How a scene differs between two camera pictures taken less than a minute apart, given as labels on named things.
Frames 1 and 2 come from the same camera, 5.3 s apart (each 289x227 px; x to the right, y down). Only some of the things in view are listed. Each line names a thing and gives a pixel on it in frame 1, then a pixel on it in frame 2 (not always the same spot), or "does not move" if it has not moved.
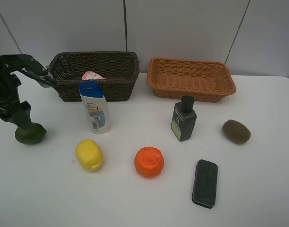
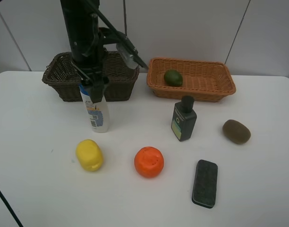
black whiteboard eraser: (205, 184) does not move
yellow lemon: (89, 155) does not move
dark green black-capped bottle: (184, 119) does not move
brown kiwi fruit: (235, 132) does not move
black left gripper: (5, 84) -> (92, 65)
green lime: (31, 135) -> (173, 77)
